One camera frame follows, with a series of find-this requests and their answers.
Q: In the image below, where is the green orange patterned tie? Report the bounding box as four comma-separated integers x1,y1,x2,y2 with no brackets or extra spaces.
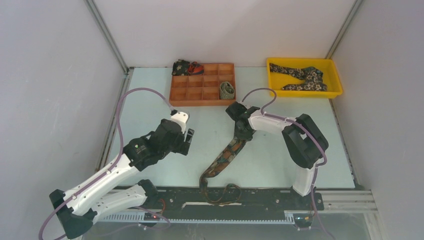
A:
199,137,247,206

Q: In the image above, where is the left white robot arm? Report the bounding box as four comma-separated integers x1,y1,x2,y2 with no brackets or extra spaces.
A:
49,111,194,239

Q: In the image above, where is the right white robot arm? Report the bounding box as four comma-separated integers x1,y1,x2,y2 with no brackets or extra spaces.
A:
225,102,329,209

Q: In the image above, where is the rolled olive green tie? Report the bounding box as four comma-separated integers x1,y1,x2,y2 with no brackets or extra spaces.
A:
219,81,236,100

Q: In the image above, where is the orange compartment tray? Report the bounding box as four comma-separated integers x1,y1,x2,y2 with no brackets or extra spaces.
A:
169,63,237,107

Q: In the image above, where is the rolled red black tie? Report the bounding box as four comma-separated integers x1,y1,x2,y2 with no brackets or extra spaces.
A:
187,61,205,76

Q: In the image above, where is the rolled black floral tie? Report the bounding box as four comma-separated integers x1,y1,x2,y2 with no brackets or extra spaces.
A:
171,59,191,76

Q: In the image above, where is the yellow plastic bin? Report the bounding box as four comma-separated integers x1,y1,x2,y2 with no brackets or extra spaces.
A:
266,57,343,99

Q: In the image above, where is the dark floral tie in bin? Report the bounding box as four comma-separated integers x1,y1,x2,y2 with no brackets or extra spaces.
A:
269,63,328,92

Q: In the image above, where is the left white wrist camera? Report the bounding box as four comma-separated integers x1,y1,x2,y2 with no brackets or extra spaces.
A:
170,109,190,134

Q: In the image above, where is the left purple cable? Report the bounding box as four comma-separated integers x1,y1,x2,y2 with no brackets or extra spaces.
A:
37,87,174,240

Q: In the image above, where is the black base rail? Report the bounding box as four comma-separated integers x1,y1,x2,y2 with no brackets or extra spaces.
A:
142,186,325,224

